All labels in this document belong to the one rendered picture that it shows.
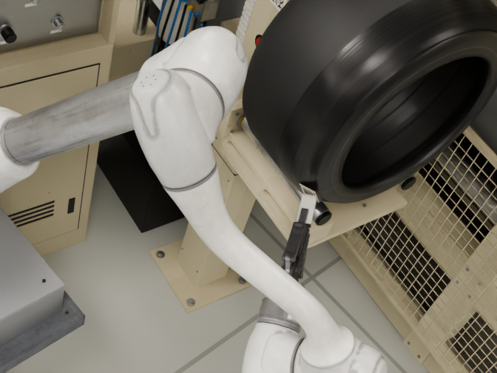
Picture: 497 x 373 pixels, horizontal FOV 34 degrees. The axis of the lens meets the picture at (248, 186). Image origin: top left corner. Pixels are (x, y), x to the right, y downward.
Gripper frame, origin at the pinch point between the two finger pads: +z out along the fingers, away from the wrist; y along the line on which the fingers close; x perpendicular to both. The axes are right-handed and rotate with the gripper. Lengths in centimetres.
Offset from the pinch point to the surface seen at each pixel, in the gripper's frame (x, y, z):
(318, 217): -0.3, 15.2, 4.2
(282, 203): -10.2, 18.2, 7.4
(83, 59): -68, 6, 33
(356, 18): 7.3, -28.9, 29.9
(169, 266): -64, 95, 6
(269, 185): -14.5, 18.2, 11.4
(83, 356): -75, 76, -32
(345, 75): 7.1, -26.3, 18.7
